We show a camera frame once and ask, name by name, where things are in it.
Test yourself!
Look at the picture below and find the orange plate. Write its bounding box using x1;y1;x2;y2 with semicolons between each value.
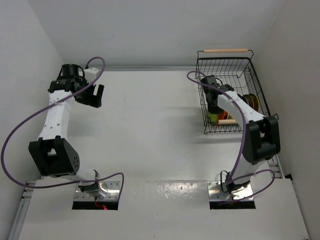
217;111;228;121

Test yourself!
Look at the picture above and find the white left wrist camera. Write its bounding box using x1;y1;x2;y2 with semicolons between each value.
84;67;100;82

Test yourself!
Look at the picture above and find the green plate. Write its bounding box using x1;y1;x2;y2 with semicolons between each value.
207;112;219;124

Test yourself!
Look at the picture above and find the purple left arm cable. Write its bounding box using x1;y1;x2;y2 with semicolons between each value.
1;56;125;201

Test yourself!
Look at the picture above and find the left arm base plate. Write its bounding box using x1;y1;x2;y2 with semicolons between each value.
74;181;120;202

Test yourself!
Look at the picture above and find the yellow patterned plate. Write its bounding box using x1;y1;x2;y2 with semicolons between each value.
244;94;255;109
251;94;260;112

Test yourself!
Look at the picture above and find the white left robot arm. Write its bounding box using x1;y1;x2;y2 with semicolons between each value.
28;64;108;200

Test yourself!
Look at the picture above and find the black wire dish rack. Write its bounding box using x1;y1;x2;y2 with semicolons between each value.
196;51;272;134

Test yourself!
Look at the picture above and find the glossy black plate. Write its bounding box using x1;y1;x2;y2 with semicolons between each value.
240;96;248;105

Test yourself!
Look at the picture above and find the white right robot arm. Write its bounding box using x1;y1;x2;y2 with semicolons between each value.
200;75;281;193

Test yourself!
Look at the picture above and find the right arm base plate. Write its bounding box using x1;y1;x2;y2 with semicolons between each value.
207;180;254;203

